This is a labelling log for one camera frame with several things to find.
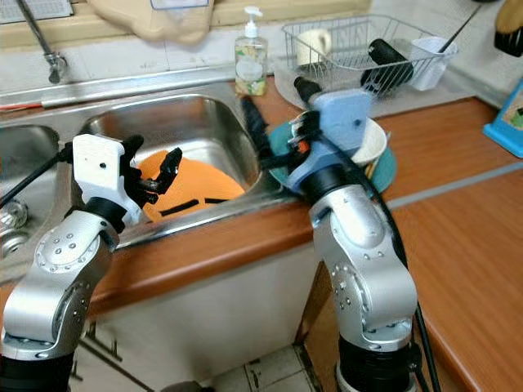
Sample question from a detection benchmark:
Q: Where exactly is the pale blue right wrist camera mount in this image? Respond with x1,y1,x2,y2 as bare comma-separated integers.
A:
288,87,374,190

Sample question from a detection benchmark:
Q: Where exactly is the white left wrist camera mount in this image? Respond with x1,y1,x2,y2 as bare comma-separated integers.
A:
71,133,134,223

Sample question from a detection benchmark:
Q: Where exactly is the wire dish rack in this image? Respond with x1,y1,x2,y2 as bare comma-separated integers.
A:
281,14,460,99

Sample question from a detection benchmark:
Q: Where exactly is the beige cloth bag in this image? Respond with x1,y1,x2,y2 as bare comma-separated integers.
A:
88,0,215,47

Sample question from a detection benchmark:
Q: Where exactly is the white cabinet front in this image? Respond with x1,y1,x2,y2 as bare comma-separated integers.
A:
82,243,320,392

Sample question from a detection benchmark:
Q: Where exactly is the metal faucet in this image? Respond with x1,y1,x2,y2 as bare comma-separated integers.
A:
16,0,69,85

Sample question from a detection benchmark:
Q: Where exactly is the clear rack drain tray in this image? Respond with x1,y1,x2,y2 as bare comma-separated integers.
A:
274,57,471,111

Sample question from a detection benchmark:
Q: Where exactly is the white ceramic bowl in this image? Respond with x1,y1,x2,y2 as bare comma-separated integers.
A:
348,118,390,169

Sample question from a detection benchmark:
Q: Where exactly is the black bottle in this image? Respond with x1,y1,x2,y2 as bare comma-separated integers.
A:
360,38,417,93

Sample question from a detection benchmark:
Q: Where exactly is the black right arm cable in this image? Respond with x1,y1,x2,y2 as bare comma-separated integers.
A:
343,147,444,392

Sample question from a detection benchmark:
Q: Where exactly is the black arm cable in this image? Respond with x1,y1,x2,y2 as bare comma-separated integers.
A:
343,147,444,392
0,145,74,208

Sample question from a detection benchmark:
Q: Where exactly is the blue board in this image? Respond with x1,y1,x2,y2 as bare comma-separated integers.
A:
483,76,523,158

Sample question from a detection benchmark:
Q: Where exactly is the stainless steel double sink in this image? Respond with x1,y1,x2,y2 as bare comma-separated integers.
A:
0,80,297,264

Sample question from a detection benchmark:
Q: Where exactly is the teal plate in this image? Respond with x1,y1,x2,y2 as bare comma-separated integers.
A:
265,118,398,198

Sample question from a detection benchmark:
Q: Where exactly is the white plastic basket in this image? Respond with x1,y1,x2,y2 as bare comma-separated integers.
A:
0,0,74,24

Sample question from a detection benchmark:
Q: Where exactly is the white mug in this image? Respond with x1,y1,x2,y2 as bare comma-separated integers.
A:
296,29,334,69

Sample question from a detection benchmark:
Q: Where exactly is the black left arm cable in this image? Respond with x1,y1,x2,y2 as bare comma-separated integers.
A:
0,145,74,208

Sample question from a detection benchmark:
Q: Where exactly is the white plastic utensil holder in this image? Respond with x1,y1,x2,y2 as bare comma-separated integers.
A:
409,36,452,91

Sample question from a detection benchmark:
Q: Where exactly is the soap pump bottle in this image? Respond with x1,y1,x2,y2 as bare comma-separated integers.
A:
234,7,270,98

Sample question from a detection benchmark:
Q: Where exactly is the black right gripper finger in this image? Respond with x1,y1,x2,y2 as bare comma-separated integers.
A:
293,77,325,107
240,96,272,162

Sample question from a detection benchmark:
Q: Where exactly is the thin orange stick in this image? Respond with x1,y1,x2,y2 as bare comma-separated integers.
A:
0,101,46,110

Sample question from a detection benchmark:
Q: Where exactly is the orange plate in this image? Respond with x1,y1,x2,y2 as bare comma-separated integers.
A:
136,155,248,224

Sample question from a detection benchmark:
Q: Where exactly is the thin dark utensil handle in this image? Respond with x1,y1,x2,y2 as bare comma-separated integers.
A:
441,2,485,55

